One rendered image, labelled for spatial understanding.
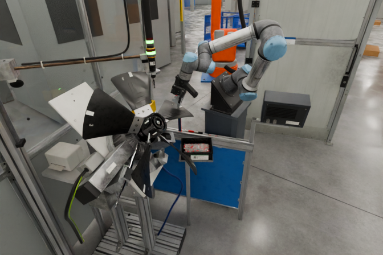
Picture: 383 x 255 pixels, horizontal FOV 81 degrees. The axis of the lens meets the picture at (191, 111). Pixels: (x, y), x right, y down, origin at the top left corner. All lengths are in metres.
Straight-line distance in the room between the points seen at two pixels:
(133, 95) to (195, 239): 1.36
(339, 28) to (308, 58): 0.40
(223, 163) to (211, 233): 0.65
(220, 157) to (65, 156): 1.06
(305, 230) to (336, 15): 2.09
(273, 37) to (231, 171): 1.08
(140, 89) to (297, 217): 1.82
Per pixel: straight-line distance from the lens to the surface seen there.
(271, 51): 1.24
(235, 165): 1.82
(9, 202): 1.67
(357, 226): 2.61
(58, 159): 1.58
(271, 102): 1.42
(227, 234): 2.18
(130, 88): 1.29
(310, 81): 3.02
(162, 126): 1.18
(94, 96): 1.04
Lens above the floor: 1.84
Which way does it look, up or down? 30 degrees down
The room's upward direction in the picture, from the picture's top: 1 degrees counter-clockwise
